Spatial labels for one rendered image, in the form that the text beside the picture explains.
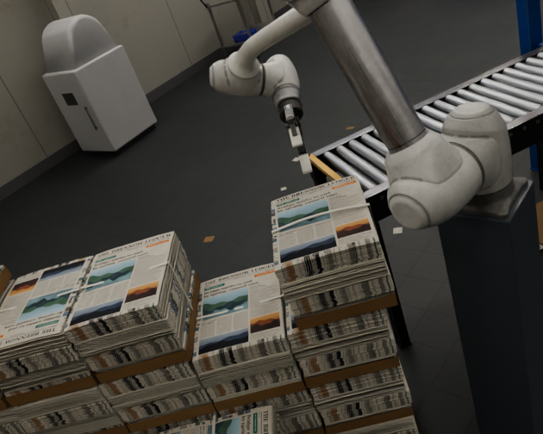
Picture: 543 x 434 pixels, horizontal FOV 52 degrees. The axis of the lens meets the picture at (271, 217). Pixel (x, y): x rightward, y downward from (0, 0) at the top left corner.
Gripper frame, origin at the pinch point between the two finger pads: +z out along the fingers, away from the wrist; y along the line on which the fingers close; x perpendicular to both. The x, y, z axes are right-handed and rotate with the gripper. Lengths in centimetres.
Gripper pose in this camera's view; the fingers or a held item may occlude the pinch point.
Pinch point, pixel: (302, 157)
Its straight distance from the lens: 166.9
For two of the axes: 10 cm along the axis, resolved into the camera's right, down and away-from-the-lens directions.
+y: 2.6, 4.8, 8.3
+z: 1.7, 8.3, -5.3
